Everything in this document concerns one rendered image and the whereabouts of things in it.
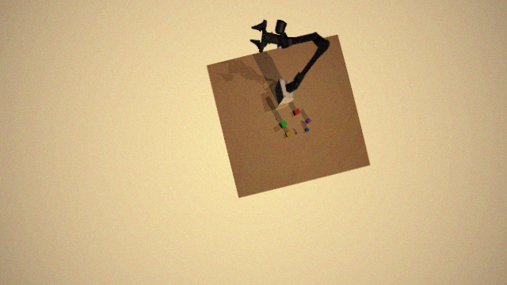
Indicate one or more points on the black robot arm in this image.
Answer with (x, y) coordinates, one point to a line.
(284, 41)

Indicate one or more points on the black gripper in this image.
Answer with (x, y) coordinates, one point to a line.
(268, 36)

